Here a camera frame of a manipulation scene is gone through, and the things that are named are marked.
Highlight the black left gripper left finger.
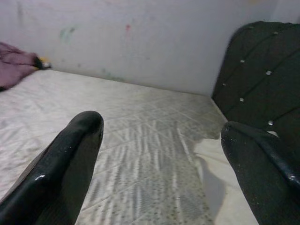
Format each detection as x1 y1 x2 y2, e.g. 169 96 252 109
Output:
0 110 105 225

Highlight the black tufted headboard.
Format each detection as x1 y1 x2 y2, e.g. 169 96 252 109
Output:
210 21 300 150

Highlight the mauve cartoon print blanket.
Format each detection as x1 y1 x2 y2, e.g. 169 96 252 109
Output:
0 41 53 92

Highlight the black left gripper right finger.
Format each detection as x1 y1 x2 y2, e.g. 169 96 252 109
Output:
221 121 300 225

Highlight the quilted grey mattress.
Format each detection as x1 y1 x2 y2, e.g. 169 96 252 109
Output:
0 69 232 225

